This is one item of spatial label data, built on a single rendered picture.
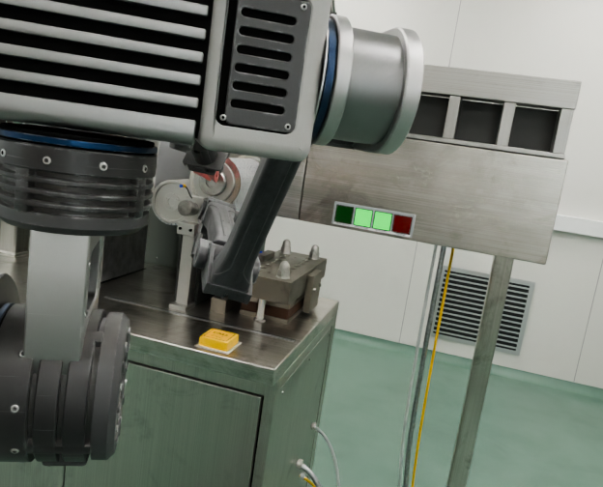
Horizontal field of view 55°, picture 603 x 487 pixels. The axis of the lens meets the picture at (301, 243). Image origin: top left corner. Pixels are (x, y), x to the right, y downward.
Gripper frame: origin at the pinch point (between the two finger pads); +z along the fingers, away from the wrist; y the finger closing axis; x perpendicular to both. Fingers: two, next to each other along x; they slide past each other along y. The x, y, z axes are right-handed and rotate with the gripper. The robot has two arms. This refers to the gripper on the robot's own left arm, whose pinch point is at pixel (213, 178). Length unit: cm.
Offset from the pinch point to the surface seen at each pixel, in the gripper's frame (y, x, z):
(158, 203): -16.6, -5.1, 10.5
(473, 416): 84, -21, 80
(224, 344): 17.9, -41.0, 2.6
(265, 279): 18.5, -18.4, 14.0
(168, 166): -18.5, 6.9, 9.7
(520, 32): 86, 246, 144
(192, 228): -2.4, -12.4, 6.4
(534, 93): 76, 51, 3
